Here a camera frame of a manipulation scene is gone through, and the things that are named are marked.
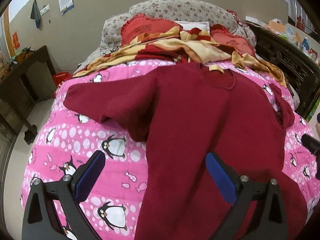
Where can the red wall sticker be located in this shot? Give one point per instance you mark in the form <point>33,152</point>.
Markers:
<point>15,41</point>

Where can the white pillow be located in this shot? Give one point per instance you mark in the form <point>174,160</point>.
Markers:
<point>204,26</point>

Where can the white wall switch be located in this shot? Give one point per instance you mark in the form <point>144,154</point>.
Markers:
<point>44,10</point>

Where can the red yellow patterned blanket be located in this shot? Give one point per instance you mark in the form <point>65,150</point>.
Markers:
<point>181,46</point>

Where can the pink penguin quilt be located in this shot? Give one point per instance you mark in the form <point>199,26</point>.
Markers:
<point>68,139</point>

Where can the red plastic bin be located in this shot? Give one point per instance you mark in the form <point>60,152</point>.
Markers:
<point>58,78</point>

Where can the left red pillow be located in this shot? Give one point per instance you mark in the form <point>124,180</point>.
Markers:
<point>140,24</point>

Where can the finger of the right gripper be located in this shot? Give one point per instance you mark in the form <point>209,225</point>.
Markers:
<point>312,144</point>

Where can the dark red sweater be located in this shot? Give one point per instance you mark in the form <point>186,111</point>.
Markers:
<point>182,112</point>

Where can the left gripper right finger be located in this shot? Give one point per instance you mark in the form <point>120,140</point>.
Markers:
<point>269,219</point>

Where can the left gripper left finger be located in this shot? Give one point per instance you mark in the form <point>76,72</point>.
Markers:
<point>41,221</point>

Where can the red pillow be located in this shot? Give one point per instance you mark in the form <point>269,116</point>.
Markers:
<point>221,34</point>
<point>140,24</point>

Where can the dark wooden desk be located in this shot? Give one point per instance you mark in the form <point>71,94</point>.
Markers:
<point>13,89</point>

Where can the grey floral headboard cushion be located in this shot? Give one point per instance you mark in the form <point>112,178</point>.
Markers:
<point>175,10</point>

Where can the hanging dark cloth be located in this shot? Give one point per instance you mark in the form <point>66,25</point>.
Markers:
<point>35,14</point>

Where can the right red pillow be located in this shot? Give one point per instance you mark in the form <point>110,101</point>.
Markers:
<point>221,34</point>

